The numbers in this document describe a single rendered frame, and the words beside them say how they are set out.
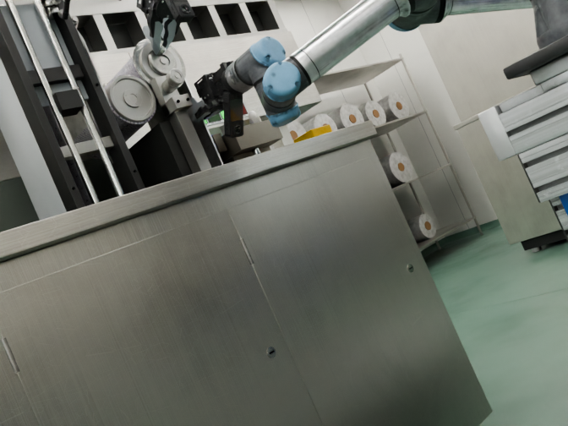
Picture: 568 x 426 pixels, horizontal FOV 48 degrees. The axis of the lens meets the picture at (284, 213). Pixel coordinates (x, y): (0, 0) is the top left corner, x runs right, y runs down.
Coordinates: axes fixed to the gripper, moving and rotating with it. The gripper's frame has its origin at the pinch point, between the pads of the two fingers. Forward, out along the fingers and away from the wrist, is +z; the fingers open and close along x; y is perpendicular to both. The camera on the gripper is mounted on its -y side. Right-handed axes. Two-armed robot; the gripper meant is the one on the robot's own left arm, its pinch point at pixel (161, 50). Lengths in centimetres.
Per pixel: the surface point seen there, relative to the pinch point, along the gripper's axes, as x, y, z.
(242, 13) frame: -71, 44, 13
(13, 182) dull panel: 33, 12, 37
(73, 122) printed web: 17.6, 10.7, 22.4
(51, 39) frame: 31.8, -3.6, -7.6
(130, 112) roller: 13.2, -7.3, 11.4
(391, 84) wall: -450, 193, 171
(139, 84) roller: 7.6, -2.2, 7.3
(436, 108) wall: -450, 137, 170
